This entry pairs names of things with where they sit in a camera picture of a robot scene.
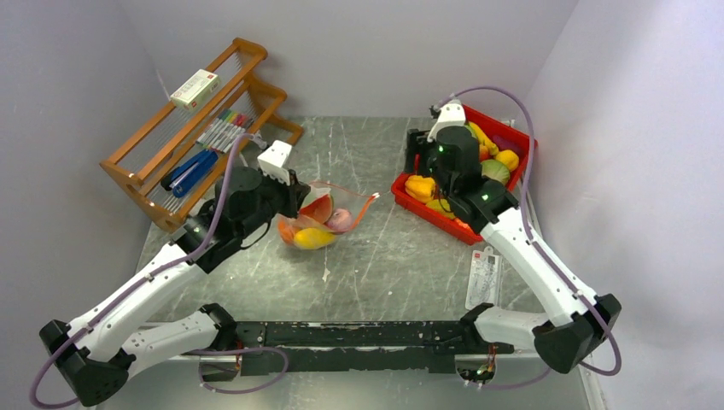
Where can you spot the banana toy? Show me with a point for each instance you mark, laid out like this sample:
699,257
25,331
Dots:
483,138

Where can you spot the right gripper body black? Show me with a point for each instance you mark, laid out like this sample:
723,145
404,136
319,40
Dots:
417,143

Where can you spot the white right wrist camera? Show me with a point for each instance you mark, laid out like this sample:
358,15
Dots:
450,113

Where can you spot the orange fruit toy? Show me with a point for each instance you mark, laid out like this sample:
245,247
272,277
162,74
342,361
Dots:
286,232

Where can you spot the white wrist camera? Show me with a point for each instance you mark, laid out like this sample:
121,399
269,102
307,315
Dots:
450,113
272,162

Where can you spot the white box on top shelf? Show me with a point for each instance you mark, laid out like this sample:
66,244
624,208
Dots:
195,92

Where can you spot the yellow mango toy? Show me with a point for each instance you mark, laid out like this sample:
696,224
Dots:
313,238

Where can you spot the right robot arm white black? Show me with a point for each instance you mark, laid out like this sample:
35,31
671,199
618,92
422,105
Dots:
576,319

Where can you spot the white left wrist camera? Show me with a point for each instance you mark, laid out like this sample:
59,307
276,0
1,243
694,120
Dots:
272,162

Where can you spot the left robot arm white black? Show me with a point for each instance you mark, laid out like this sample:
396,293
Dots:
98,352

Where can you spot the bundle of coloured markers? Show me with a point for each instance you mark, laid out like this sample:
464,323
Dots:
223,130

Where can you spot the purple onion toy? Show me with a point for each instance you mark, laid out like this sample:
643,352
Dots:
340,220

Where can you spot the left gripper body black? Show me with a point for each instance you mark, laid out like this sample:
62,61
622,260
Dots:
277,198

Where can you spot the yellow bell pepper toy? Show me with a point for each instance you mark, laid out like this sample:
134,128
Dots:
509,159

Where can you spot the purple eggplant toy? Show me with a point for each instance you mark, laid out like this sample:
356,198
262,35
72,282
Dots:
506,144

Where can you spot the red plastic food bin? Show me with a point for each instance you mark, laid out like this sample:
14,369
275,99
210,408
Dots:
475,200

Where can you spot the clear zip top bag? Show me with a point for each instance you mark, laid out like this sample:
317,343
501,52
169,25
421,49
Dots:
355,202

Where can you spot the blue stapler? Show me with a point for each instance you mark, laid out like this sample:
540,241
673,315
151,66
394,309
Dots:
184,177

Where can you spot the watermelon slice toy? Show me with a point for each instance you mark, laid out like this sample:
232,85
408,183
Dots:
319,209

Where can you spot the yellow green starfruit toy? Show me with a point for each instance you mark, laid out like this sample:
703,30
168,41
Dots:
442,207

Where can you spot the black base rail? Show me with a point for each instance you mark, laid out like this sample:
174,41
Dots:
431,345

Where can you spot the wooden shelf rack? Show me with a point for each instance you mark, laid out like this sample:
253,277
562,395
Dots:
169,137

